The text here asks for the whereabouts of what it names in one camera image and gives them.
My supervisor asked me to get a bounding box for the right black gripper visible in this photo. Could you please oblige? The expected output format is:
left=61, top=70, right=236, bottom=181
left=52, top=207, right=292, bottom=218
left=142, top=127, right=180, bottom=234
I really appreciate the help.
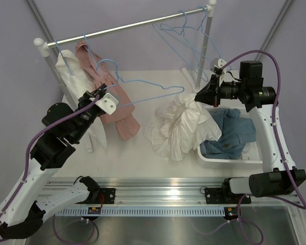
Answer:
left=193, top=73, right=246, bottom=108

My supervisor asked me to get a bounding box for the blue hanger of blouse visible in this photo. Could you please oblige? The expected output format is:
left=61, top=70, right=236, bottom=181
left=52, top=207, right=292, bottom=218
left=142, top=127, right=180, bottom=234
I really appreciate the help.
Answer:
left=95, top=59, right=185, bottom=108

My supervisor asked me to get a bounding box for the white ruffled blouse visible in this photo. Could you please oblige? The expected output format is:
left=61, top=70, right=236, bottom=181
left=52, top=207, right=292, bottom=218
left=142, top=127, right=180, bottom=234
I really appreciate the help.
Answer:
left=144, top=93, right=222, bottom=161

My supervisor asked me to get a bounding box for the blue denim skirt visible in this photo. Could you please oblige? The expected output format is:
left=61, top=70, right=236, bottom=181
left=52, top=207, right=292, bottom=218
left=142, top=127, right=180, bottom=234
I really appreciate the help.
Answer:
left=200, top=109, right=256, bottom=160

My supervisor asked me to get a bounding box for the blue hanger of denim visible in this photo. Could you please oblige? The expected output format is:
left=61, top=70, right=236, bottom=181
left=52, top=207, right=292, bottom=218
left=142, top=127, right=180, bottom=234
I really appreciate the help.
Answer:
left=152, top=11, right=213, bottom=84

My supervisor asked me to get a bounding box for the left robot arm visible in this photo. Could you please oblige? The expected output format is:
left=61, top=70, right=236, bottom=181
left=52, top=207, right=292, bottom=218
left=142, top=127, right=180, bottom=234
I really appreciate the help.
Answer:
left=0, top=84, right=107, bottom=241

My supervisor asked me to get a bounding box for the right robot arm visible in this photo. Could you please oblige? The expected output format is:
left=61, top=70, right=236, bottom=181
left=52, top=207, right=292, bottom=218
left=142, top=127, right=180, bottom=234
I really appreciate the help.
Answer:
left=195, top=59, right=306, bottom=204

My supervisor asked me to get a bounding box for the white shirt on hanger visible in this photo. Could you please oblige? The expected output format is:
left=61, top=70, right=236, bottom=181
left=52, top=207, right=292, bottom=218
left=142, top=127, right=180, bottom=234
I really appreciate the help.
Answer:
left=55, top=50, right=107, bottom=150

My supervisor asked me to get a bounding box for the blue hanger of dress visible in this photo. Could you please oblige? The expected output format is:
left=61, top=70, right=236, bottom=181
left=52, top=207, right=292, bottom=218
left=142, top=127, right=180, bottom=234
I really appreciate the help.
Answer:
left=83, top=34, right=104, bottom=77

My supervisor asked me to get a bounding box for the blue hanger of shirt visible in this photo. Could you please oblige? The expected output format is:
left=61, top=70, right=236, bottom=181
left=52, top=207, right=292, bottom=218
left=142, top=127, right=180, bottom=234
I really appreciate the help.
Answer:
left=54, top=39, right=73, bottom=75

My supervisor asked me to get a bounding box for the pink dress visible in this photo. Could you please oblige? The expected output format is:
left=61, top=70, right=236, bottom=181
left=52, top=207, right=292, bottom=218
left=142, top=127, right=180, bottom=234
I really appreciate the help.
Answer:
left=76, top=41, right=140, bottom=140

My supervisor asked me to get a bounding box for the metal clothes rack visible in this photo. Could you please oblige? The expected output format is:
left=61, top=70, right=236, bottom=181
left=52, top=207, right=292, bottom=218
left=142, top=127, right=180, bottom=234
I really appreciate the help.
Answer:
left=34, top=1, right=217, bottom=106

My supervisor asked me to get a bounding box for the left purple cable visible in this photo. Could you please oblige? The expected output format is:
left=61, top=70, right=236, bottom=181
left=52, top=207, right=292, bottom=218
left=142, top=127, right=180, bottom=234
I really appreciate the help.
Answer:
left=0, top=95, right=100, bottom=243

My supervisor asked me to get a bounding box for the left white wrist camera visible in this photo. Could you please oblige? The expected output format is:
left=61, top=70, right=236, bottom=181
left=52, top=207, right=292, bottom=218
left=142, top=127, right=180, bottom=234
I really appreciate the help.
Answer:
left=95, top=92, right=120, bottom=115

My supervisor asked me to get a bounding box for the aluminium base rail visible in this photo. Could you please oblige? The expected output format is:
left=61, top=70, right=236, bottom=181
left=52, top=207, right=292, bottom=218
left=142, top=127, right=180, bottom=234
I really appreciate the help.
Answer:
left=39, top=177, right=289, bottom=207

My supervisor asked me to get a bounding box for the white slotted cable duct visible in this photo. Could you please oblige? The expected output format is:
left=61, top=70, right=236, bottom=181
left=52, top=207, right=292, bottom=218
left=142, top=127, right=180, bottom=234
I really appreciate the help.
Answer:
left=56, top=206, right=225, bottom=217

